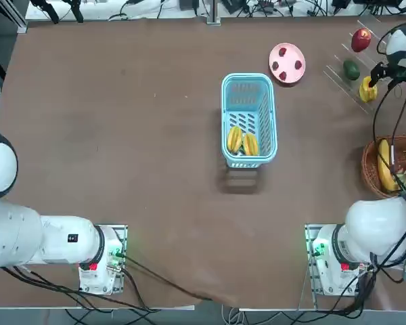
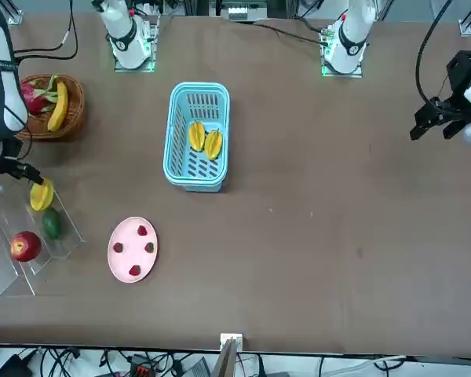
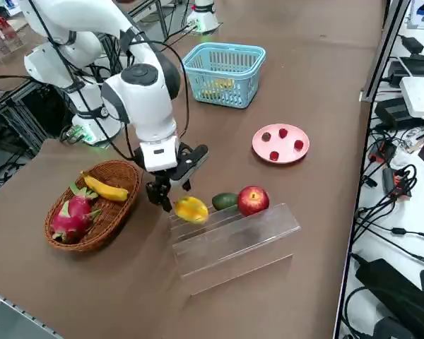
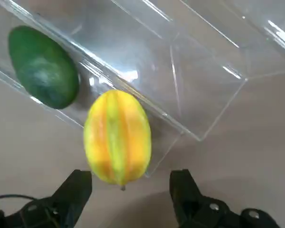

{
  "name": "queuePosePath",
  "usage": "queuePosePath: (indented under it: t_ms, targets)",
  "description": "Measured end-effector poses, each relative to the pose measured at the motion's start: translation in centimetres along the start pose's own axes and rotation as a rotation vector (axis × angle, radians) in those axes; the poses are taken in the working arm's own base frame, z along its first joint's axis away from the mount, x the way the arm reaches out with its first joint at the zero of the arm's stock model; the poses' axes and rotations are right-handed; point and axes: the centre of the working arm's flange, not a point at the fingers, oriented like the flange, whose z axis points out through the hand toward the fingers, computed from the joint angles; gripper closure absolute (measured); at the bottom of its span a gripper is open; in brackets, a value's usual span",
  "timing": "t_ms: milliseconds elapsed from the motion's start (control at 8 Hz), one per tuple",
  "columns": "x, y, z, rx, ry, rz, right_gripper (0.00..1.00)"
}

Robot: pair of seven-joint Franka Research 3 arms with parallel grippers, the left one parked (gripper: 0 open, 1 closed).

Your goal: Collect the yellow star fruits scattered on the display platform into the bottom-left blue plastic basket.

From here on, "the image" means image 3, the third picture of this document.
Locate black aluminium frame stand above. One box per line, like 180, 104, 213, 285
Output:
0, 73, 75, 160

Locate white adapter box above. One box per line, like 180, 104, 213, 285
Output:
399, 76, 424, 120

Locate yellow banana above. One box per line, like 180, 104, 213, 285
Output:
80, 171, 129, 202

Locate pink dragon fruit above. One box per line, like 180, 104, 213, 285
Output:
50, 182, 102, 244

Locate metal frame legs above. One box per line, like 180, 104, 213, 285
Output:
125, 0, 192, 40

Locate aluminium frame rail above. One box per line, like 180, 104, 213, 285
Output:
0, 285, 64, 339

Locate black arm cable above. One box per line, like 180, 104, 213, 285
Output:
28, 0, 191, 160

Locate black power adapter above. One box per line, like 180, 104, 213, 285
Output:
374, 97, 424, 130

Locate brown wicker basket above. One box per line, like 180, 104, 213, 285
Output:
44, 160, 142, 252

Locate blue plastic basket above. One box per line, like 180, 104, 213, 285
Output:
181, 42, 267, 109

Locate small black adapter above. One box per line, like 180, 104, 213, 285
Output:
401, 35, 424, 54

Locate clear acrylic display shelf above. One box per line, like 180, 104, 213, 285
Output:
167, 201, 302, 296

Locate clear rack red items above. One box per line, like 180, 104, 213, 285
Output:
0, 6, 26, 65

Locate pink round plate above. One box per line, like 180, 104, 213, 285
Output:
252, 123, 311, 166

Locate large black bag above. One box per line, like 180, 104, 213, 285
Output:
355, 229, 424, 339

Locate red black plug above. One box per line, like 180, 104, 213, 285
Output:
369, 140, 397, 165

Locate red apple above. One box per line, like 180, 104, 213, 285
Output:
237, 186, 271, 217

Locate green avocado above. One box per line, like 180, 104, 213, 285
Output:
211, 191, 240, 211

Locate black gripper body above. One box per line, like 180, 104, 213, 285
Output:
154, 141, 211, 191

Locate orange black connector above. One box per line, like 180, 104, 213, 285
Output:
381, 165, 418, 201

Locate aluminium frame post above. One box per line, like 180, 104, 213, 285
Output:
359, 0, 412, 103

